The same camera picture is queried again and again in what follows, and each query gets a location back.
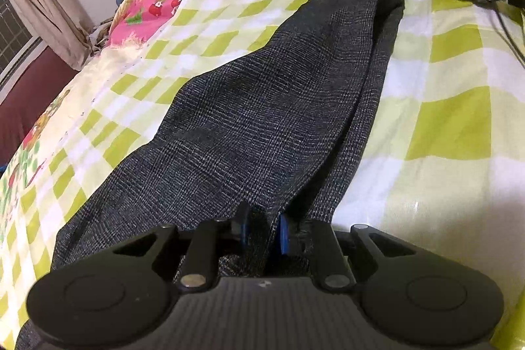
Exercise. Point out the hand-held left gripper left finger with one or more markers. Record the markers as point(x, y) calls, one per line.
point(242, 229)

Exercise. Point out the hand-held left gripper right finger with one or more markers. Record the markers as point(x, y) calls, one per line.
point(286, 235)

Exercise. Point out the dark grey checked pants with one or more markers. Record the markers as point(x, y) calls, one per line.
point(266, 108)

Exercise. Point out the pink cartoon printed quilt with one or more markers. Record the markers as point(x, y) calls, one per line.
point(160, 1)

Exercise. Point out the maroon covered window bench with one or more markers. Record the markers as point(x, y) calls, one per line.
point(28, 104)

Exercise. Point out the window with metal grille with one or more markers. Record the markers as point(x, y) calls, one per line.
point(14, 42)

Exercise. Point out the beige curtain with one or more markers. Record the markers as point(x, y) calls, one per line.
point(45, 5)

